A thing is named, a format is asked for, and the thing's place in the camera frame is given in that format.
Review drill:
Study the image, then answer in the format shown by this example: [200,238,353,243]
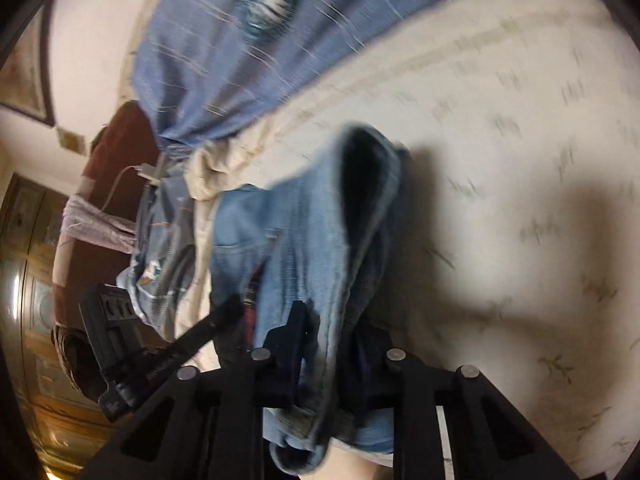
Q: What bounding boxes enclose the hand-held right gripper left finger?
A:
[87,300,322,480]

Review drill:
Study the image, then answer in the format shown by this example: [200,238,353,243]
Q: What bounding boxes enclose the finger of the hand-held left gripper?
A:
[145,294,246,377]

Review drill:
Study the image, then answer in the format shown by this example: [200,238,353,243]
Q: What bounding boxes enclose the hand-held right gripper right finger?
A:
[350,321,581,480]

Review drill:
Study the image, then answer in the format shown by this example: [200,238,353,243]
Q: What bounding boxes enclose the blue denim pants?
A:
[210,122,413,476]

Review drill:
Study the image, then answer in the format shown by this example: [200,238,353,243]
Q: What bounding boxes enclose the wooden wardrobe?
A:
[0,172,127,480]

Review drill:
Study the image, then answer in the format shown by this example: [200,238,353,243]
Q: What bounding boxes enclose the grey cloth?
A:
[62,195,139,257]

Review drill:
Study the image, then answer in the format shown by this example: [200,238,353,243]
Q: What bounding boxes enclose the brown headboard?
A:
[52,100,167,341]

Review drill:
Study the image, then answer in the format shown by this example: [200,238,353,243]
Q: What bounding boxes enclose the cream leaf-print quilt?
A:
[175,0,640,480]

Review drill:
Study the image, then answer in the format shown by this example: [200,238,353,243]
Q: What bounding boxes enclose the white charger cable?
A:
[100,162,146,212]

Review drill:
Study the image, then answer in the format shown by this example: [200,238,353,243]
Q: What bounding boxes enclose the wall socket plate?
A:
[55,127,87,154]

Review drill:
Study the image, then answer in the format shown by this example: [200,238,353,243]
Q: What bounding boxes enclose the framed wall picture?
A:
[0,5,59,128]

